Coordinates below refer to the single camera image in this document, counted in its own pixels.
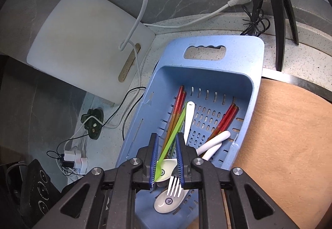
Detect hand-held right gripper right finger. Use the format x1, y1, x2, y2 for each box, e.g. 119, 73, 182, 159
176, 133, 300, 229

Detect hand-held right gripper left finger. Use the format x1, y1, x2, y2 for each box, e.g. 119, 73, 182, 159
31, 133, 159, 229

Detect white ceramic spoon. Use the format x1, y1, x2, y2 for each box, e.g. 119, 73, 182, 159
154, 142, 222, 214
156, 101, 195, 188

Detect white plug cable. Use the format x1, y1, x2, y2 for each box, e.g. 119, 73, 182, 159
142, 0, 240, 28

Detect green frog-shaped holder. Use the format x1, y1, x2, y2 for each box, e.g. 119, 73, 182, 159
82, 108, 104, 140

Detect black induction cooker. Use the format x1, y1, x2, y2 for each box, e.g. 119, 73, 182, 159
19, 159, 63, 228

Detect white power adapters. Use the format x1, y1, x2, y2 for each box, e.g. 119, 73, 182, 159
62, 150, 89, 175

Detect black tripod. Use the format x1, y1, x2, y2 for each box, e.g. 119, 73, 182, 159
253, 0, 299, 71

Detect blue perforated plastic basket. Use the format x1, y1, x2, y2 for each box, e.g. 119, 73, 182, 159
115, 35, 265, 229

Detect metal fork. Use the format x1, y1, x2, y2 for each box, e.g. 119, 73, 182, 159
167, 177, 183, 197

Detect green plastic spoon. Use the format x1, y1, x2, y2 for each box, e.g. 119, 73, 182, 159
155, 108, 187, 183

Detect tan cloth mat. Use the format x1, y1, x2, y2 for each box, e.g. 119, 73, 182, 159
189, 77, 332, 229

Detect white plastic cutting board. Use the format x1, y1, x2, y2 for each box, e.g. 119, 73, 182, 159
26, 0, 155, 105

